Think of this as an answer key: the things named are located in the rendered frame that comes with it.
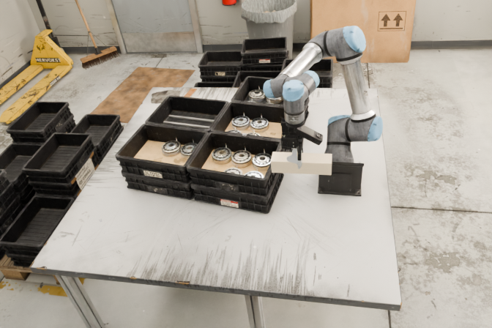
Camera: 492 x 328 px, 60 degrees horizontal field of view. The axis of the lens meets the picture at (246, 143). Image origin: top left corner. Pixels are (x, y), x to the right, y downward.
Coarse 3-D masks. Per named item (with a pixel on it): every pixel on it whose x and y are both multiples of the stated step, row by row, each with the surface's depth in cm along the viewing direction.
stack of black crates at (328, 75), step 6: (288, 60) 352; (324, 60) 347; (330, 60) 346; (312, 66) 352; (318, 66) 351; (324, 66) 350; (330, 66) 349; (318, 72) 351; (324, 72) 350; (330, 72) 328; (324, 78) 325; (330, 78) 324; (318, 84) 330; (324, 84) 329; (330, 84) 329
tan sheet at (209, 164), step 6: (210, 156) 222; (252, 156) 219; (210, 162) 218; (252, 162) 215; (204, 168) 215; (210, 168) 214; (216, 168) 214; (222, 168) 213; (240, 168) 212; (246, 168) 211; (252, 168) 211; (264, 174) 207
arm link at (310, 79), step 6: (306, 72) 161; (312, 72) 161; (288, 78) 163; (294, 78) 161; (300, 78) 158; (306, 78) 158; (312, 78) 159; (318, 78) 162; (306, 84) 156; (312, 84) 158; (312, 90) 158
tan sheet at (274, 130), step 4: (272, 124) 239; (276, 124) 239; (280, 124) 238; (228, 128) 241; (232, 128) 240; (248, 128) 239; (272, 128) 236; (276, 128) 236; (280, 128) 236; (244, 132) 236; (248, 132) 236; (252, 132) 236; (264, 132) 234; (268, 132) 234; (272, 132) 234; (276, 132) 233; (280, 132) 233; (268, 136) 231; (272, 136) 230; (276, 136) 230; (280, 136) 230
